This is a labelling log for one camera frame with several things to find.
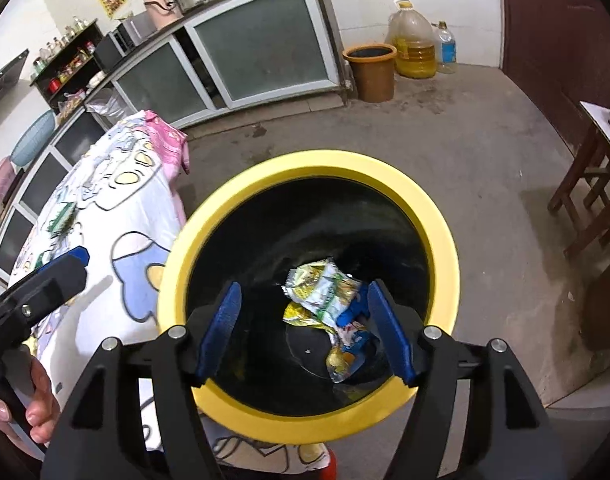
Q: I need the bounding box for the blue snack wrapper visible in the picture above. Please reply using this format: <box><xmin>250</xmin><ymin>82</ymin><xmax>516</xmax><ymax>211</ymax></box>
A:
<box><xmin>336</xmin><ymin>290</ymin><xmax>371</xmax><ymax>332</ymax></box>

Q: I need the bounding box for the dark red door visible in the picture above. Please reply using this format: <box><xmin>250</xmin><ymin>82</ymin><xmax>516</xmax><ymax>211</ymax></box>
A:
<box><xmin>499</xmin><ymin>0</ymin><xmax>610</xmax><ymax>171</ymax></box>

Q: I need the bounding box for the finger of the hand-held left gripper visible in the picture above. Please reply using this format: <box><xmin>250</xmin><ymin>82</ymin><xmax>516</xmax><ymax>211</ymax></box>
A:
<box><xmin>8</xmin><ymin>247</ymin><xmax>90</xmax><ymax>328</ymax></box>

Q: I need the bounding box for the clear water bottle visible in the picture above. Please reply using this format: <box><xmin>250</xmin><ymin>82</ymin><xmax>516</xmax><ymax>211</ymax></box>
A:
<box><xmin>435</xmin><ymin>21</ymin><xmax>458</xmax><ymax>75</ymax></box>

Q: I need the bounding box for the yellow rimmed black bin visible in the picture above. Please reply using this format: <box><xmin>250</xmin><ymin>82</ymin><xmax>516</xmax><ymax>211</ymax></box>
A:
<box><xmin>156</xmin><ymin>149</ymin><xmax>460</xmax><ymax>445</ymax></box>

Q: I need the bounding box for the range hood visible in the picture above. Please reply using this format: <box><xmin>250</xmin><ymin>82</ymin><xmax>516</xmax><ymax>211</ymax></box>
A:
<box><xmin>0</xmin><ymin>49</ymin><xmax>30</xmax><ymax>111</ymax></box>

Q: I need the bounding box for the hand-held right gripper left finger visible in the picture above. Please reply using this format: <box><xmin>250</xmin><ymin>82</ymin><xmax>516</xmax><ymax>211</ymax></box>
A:
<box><xmin>40</xmin><ymin>281</ymin><xmax>243</xmax><ymax>480</ymax></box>

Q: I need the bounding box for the pink kettle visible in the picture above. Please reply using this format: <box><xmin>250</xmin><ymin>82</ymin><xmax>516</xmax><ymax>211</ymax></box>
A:
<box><xmin>144</xmin><ymin>0</ymin><xmax>183</xmax><ymax>28</ymax></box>

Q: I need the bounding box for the blue basin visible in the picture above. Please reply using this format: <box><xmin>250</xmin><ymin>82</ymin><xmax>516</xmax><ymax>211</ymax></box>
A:
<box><xmin>10</xmin><ymin>110</ymin><xmax>56</xmax><ymax>166</ymax></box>

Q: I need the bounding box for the wooden stool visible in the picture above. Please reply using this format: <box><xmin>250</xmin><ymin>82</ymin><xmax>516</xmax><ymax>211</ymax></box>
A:
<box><xmin>547</xmin><ymin>101</ymin><xmax>610</xmax><ymax>261</ymax></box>

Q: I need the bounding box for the red plastic stool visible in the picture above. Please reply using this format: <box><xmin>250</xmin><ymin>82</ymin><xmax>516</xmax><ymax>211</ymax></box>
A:
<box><xmin>305</xmin><ymin>442</ymin><xmax>339</xmax><ymax>480</ymax></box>

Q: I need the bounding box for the green yellow snack wrapper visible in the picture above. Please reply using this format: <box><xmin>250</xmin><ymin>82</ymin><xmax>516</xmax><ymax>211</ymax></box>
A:
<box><xmin>282</xmin><ymin>259</ymin><xmax>362</xmax><ymax>331</ymax></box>

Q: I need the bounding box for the cartoon print snack wrapper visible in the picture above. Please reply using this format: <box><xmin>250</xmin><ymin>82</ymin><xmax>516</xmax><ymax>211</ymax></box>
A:
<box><xmin>325</xmin><ymin>322</ymin><xmax>382</xmax><ymax>385</ymax></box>

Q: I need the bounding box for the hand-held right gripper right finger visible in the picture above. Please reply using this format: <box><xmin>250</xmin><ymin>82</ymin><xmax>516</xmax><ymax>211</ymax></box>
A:
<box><xmin>366</xmin><ymin>279</ymin><xmax>568</xmax><ymax>480</ymax></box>

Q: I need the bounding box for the microwave oven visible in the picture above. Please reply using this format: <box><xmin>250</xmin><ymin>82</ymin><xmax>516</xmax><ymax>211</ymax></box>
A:
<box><xmin>94</xmin><ymin>11</ymin><xmax>158</xmax><ymax>71</ymax></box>

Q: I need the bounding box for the black spice rack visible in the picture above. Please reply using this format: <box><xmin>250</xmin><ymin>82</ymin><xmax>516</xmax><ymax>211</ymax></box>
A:
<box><xmin>30</xmin><ymin>20</ymin><xmax>106</xmax><ymax>93</ymax></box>

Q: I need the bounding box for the green packet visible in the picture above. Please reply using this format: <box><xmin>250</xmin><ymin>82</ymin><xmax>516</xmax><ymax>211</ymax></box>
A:
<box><xmin>44</xmin><ymin>202</ymin><xmax>80</xmax><ymax>241</ymax></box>

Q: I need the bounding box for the brown plastic bucket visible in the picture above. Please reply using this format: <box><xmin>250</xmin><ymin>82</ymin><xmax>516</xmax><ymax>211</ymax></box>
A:
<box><xmin>342</xmin><ymin>43</ymin><xmax>398</xmax><ymax>103</ymax></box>

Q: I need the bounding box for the large cooking oil jug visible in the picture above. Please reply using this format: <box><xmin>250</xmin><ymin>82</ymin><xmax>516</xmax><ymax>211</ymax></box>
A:
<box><xmin>389</xmin><ymin>0</ymin><xmax>437</xmax><ymax>79</ymax></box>

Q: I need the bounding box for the cartoon printed tablecloth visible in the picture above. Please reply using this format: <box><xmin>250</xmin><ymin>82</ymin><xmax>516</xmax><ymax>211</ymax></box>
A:
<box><xmin>12</xmin><ymin>110</ymin><xmax>336</xmax><ymax>461</ymax></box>

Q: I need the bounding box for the person's left hand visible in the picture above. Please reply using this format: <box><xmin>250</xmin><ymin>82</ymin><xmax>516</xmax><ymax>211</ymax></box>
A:
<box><xmin>0</xmin><ymin>357</ymin><xmax>62</xmax><ymax>461</ymax></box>

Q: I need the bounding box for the pink basin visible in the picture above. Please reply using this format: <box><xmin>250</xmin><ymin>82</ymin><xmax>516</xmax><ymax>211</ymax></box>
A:
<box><xmin>0</xmin><ymin>156</ymin><xmax>17</xmax><ymax>201</ymax></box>

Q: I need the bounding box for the kitchen counter cabinet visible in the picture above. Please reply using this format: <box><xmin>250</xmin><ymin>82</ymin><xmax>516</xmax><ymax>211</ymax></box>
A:
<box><xmin>0</xmin><ymin>0</ymin><xmax>348</xmax><ymax>286</ymax></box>

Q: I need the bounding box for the clear plastic bag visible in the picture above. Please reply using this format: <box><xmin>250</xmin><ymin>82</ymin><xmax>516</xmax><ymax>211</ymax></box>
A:
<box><xmin>85</xmin><ymin>87</ymin><xmax>131</xmax><ymax>131</ymax></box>

